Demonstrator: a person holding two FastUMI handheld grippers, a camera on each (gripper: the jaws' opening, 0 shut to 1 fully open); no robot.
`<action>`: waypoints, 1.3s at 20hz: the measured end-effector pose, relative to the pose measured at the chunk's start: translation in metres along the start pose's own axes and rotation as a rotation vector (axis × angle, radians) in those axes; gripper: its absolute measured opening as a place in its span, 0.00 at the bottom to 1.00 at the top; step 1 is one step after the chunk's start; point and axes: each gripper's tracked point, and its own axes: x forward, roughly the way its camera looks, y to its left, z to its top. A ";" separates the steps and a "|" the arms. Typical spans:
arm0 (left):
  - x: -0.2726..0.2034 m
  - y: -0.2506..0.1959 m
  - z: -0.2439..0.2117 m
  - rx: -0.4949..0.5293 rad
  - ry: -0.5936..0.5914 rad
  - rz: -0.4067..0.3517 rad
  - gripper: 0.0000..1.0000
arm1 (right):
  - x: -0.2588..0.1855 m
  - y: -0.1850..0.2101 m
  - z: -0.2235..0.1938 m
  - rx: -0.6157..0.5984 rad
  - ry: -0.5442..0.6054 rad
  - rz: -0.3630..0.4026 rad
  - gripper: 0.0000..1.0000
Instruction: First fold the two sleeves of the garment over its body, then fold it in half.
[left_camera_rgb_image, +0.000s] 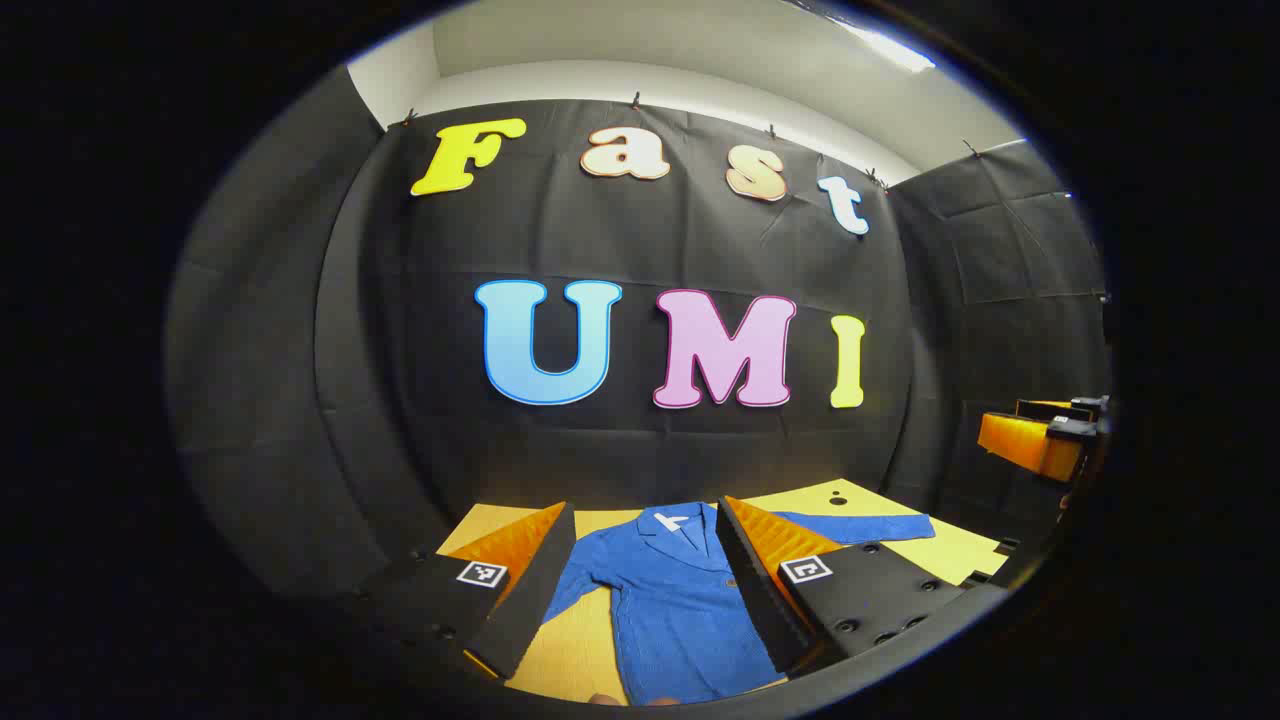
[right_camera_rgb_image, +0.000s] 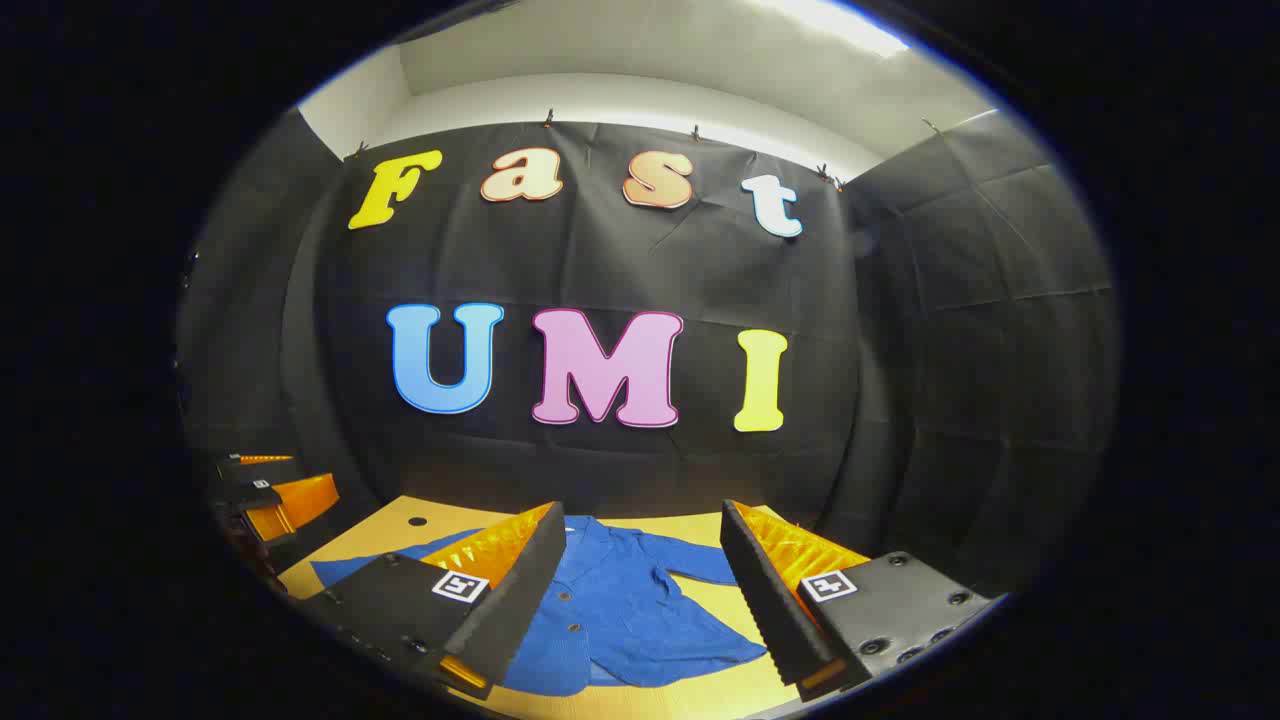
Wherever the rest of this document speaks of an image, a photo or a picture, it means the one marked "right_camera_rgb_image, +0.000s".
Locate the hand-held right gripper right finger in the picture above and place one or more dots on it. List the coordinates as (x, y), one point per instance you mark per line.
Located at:
(765, 590)

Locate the blue jacket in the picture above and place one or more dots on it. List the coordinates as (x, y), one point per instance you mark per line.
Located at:
(620, 610)

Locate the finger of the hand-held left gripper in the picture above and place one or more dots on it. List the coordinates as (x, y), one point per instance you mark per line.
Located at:
(300, 500)
(262, 460)

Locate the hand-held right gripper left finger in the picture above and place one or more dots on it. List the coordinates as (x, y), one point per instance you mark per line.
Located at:
(520, 590)

